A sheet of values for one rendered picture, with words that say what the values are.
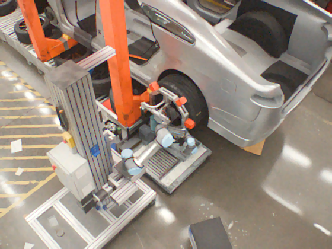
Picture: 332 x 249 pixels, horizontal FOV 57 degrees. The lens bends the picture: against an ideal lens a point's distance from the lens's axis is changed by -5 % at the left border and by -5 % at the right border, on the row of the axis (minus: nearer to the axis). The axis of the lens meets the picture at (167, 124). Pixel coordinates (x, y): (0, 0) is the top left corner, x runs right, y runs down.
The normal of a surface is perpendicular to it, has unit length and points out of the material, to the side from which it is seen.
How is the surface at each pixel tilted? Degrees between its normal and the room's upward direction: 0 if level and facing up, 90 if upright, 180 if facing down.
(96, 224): 0
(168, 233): 0
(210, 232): 0
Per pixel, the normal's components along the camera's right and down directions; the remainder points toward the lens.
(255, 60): 0.28, -0.42
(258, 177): 0.00, -0.66
